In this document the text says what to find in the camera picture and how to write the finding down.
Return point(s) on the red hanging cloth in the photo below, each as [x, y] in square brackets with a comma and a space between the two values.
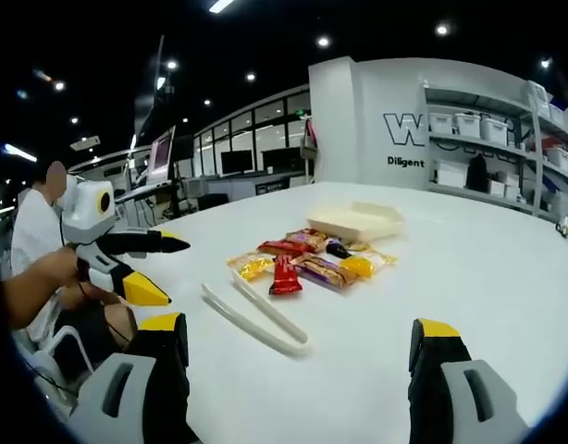
[312, 134]

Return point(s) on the white plastic food tongs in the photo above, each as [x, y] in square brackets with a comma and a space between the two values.
[261, 310]

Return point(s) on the white plastic chair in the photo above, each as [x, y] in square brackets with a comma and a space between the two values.
[69, 344]

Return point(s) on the row of white storage boxes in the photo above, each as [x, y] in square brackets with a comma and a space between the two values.
[466, 125]

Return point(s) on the grey metal storage shelf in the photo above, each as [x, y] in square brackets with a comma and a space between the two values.
[536, 162]

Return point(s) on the clear yellow food snack packet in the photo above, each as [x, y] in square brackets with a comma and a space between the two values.
[251, 267]
[362, 266]

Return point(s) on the black food snack packet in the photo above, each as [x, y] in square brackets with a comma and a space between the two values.
[338, 250]

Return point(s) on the small white yellow device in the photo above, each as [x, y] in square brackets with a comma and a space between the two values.
[565, 226]

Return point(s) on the cream rectangular food container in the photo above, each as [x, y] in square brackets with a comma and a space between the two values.
[358, 222]

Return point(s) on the black backpack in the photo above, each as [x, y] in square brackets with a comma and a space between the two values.
[478, 175]

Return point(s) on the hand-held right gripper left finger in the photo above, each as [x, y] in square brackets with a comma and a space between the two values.
[127, 402]

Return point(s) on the orange purple food snack packet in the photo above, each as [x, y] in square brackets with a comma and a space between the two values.
[312, 238]

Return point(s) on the person's left hand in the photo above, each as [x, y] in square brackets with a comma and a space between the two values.
[67, 266]

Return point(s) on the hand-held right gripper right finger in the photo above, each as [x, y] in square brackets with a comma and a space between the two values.
[450, 402]

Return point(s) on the dark red food snack packet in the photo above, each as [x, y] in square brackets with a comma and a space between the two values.
[284, 247]

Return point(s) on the monitor with pink screen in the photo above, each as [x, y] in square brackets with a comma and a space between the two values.
[160, 157]

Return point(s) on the long ceiling light strip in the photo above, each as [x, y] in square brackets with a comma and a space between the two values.
[221, 4]

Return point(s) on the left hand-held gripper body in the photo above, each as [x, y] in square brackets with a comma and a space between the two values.
[82, 213]

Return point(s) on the white office desk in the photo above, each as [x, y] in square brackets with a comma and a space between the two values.
[140, 192]

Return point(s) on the purple brown food snack packet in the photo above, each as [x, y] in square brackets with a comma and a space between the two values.
[328, 272]

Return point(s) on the group of round ceiling lights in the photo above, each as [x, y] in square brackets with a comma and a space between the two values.
[323, 41]

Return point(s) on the black monitor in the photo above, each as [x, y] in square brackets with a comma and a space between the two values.
[281, 159]
[237, 162]

